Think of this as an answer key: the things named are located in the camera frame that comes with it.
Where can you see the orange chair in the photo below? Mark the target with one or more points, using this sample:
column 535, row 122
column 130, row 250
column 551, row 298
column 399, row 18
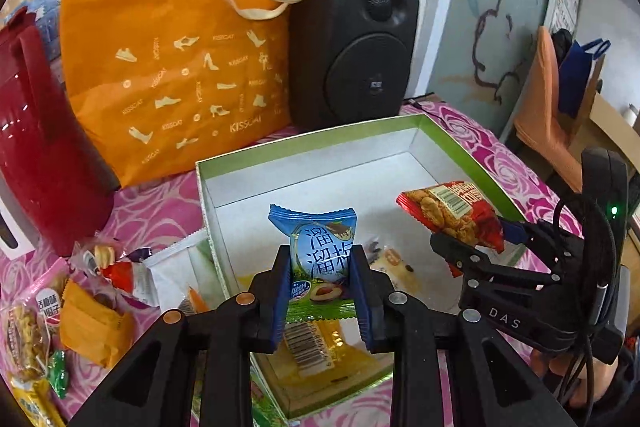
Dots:
column 536, row 123

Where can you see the blue bag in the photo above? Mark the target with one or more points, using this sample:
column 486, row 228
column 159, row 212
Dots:
column 574, row 73

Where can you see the person's right hand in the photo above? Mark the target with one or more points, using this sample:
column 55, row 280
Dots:
column 541, row 363

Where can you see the red peanut snack packet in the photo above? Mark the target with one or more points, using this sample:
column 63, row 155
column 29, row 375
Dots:
column 456, row 209

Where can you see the white foil packet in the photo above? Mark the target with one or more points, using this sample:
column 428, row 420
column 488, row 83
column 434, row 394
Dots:
column 184, row 275

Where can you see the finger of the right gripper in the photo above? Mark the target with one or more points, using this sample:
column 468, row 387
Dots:
column 475, row 264
column 559, row 250

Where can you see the red thermos jug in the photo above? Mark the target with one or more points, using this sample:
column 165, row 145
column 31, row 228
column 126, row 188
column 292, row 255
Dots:
column 47, row 161

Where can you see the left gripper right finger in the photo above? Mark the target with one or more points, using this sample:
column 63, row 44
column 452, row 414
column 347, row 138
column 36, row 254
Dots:
column 439, row 355

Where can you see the red candy wrapper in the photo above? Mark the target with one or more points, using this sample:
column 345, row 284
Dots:
column 120, row 275

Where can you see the orange tote bag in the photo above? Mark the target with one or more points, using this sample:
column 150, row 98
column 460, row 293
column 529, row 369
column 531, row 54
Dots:
column 160, row 84

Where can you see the large yellow chip bag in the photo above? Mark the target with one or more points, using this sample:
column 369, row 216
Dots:
column 33, row 397

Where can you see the orange snack packet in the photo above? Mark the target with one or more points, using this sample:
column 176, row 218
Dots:
column 95, row 332

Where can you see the green candy packet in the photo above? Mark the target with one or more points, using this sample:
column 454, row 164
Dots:
column 57, row 375

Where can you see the white coffee cup box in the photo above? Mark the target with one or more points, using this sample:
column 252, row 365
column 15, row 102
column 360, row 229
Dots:
column 18, row 235

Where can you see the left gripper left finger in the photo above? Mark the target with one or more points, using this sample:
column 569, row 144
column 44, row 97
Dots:
column 153, row 384

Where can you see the black speaker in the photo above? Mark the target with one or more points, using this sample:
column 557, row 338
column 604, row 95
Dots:
column 348, row 60

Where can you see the pink plum melon-seed bag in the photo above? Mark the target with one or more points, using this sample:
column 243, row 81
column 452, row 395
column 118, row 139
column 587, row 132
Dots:
column 30, row 321

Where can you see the green gift box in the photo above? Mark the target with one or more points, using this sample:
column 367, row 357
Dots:
column 360, row 166

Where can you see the blue plum snack packet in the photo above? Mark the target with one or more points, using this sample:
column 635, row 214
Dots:
column 320, row 245

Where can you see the yellow barcode snack bag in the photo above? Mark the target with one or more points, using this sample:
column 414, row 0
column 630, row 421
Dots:
column 321, row 361

